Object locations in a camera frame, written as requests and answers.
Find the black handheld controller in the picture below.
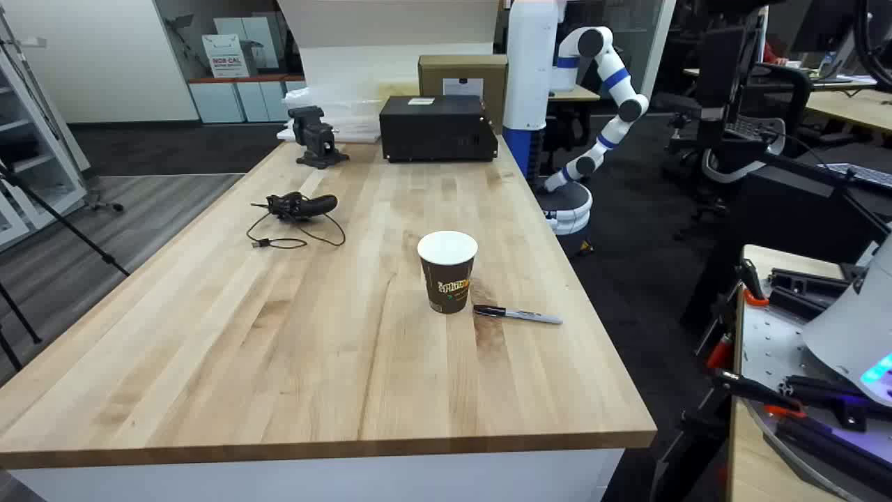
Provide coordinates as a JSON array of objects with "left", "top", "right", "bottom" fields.
[{"left": 265, "top": 189, "right": 341, "bottom": 227}]

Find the grey curved device cover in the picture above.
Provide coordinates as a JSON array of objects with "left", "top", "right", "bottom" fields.
[{"left": 799, "top": 234, "right": 892, "bottom": 413}]

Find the wooden office desk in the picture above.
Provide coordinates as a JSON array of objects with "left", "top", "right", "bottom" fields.
[{"left": 799, "top": 83, "right": 892, "bottom": 138}]

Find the wooden side table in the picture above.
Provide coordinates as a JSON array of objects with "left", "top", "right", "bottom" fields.
[{"left": 725, "top": 242, "right": 892, "bottom": 502}]

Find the white shelf unit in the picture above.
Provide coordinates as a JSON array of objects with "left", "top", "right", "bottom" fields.
[{"left": 0, "top": 10, "right": 93, "bottom": 252}]

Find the black bench vise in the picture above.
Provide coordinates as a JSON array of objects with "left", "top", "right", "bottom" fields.
[{"left": 285, "top": 103, "right": 352, "bottom": 173}]

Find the thin black controller cable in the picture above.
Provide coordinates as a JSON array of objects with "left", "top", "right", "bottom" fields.
[{"left": 242, "top": 202, "right": 349, "bottom": 252}]

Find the black tripod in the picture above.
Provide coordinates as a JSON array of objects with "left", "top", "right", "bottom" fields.
[{"left": 0, "top": 159, "right": 134, "bottom": 374}]

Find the black tool case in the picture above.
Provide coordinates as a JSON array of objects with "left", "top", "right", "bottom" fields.
[{"left": 764, "top": 266, "right": 854, "bottom": 321}]

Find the black equipment box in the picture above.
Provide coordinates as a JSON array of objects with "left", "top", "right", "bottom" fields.
[{"left": 376, "top": 92, "right": 502, "bottom": 166}]

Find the brown paper cup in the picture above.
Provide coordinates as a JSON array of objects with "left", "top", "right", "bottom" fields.
[{"left": 415, "top": 230, "right": 483, "bottom": 315}]

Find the black mesh office chair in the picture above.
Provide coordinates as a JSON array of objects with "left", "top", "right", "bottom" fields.
[{"left": 664, "top": 0, "right": 815, "bottom": 217}]

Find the brown cardboard box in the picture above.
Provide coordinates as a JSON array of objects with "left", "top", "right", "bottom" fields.
[{"left": 415, "top": 54, "right": 512, "bottom": 131}]

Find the grey black marker pen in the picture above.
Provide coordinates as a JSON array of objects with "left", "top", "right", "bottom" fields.
[{"left": 470, "top": 302, "right": 567, "bottom": 330}]

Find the white printed paper sign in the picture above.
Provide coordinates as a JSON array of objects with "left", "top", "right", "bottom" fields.
[{"left": 201, "top": 30, "right": 254, "bottom": 83}]

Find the low white cabinet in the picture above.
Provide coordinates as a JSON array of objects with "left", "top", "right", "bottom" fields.
[{"left": 187, "top": 76, "right": 309, "bottom": 127}]

